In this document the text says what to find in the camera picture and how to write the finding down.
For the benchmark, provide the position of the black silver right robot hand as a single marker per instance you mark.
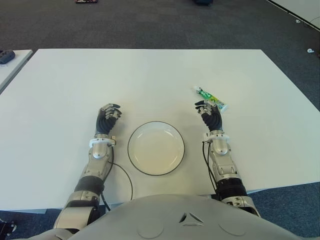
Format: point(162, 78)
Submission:
point(213, 120)

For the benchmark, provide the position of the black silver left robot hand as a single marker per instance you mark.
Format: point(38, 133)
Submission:
point(105, 123)

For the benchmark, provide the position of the green white toothpaste tube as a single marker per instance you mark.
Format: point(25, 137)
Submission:
point(206, 94)

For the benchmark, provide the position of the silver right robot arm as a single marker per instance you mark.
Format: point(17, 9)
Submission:
point(223, 165)

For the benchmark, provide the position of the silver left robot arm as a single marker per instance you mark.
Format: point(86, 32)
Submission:
point(96, 160)

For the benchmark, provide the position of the white plate with black rim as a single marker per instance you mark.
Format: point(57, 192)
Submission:
point(156, 148)

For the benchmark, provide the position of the white side table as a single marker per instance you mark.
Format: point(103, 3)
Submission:
point(15, 67)

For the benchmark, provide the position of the grey robot torso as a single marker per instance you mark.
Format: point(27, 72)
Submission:
point(175, 220)

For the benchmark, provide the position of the black controller device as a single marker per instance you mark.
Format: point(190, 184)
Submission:
point(5, 57)

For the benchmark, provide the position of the black red floor object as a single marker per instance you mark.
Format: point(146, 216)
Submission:
point(83, 1)

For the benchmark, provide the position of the white background table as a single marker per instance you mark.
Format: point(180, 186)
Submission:
point(300, 8)

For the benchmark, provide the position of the black wheeled base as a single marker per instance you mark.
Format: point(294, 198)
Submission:
point(7, 226)

